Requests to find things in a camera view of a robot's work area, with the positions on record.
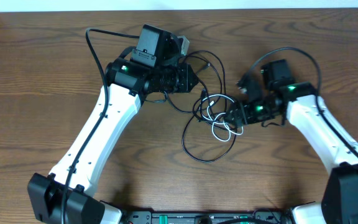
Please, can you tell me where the black right camera cable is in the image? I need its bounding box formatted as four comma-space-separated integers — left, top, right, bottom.
244, 47, 358, 184

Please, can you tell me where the black USB cable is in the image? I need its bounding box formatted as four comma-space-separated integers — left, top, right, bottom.
162, 50, 239, 164

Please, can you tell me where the black camera cable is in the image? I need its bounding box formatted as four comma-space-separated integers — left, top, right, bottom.
244, 47, 358, 184
60, 27, 140, 224

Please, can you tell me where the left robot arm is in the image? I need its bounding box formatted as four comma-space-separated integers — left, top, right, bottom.
27, 24, 197, 223

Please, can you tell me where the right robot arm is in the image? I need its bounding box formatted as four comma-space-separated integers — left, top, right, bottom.
223, 60, 358, 223

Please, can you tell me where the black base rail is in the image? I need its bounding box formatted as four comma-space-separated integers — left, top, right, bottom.
117, 205, 295, 224

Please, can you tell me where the black left camera cable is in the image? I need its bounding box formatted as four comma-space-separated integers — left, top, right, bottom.
60, 27, 140, 224

